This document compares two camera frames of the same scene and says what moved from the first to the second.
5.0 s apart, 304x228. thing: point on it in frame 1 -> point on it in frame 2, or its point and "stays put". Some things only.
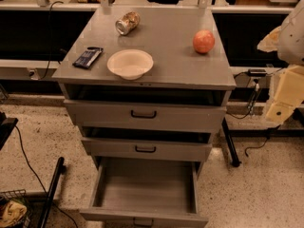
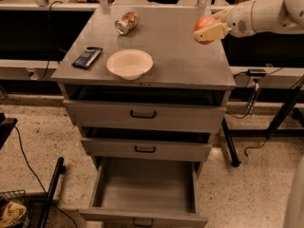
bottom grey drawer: [144, 193] stays put
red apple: [203, 42] -> [202, 23]
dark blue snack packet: [88, 57] stays put
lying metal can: [128, 22] stays put
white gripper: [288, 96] -> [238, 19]
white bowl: [130, 64] stays put
